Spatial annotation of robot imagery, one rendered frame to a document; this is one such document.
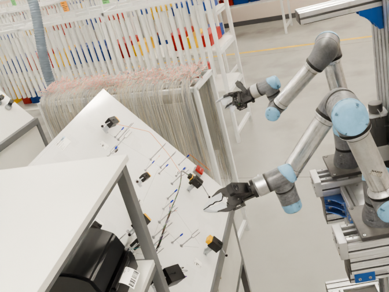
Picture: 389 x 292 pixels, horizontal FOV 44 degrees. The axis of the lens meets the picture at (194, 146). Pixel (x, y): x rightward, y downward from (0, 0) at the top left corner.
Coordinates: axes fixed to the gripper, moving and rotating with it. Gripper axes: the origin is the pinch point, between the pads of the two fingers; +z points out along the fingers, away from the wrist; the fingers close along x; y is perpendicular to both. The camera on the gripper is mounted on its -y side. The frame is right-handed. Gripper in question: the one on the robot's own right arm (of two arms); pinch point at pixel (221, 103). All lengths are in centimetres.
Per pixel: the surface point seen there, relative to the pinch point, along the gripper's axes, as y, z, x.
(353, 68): -262, 19, 384
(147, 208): 61, 32, -27
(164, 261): 89, 24, -25
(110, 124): 18, 41, -46
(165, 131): -25, 70, 33
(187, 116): -25, 47, 30
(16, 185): 86, 6, -115
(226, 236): 66, 21, 25
